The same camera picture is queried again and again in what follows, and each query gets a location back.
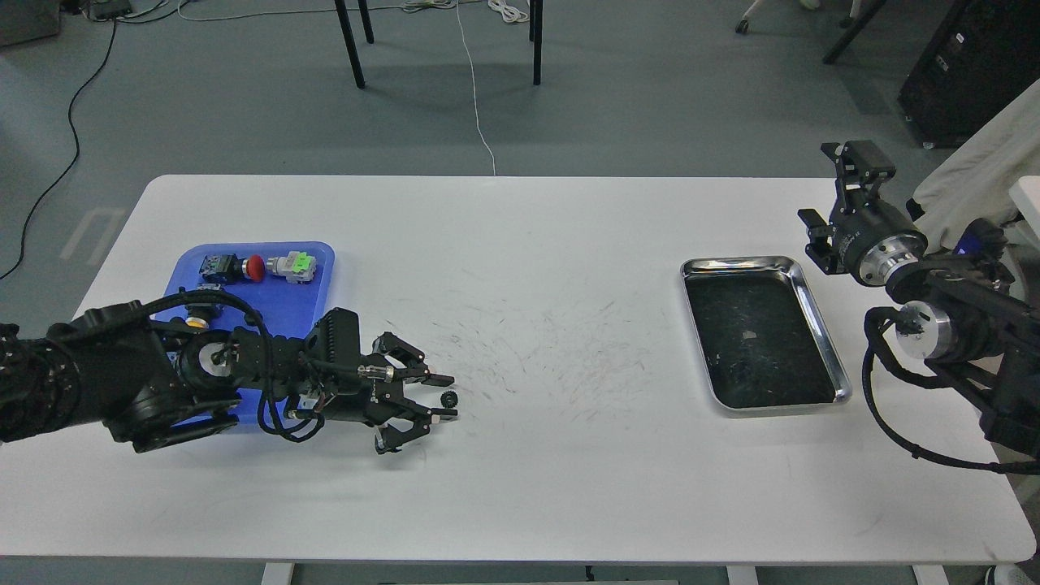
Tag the green white switch component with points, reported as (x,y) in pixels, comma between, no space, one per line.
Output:
(295,267)

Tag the black cabinet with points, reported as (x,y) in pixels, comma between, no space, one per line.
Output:
(983,55)

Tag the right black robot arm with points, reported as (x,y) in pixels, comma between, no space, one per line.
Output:
(954,323)

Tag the beige cloth cover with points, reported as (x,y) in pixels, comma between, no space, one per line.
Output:
(974,181)

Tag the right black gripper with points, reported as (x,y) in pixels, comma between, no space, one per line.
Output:
(870,238)

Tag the metal tray with black mat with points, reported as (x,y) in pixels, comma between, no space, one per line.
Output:
(765,346)

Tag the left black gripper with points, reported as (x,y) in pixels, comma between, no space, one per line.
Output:
(351,397)

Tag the yellow push button switch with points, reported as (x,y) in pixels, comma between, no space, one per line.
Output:
(202,314)

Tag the red push button switch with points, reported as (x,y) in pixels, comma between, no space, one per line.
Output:
(230,268)

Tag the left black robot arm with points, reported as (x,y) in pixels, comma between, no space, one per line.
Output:
(170,371)

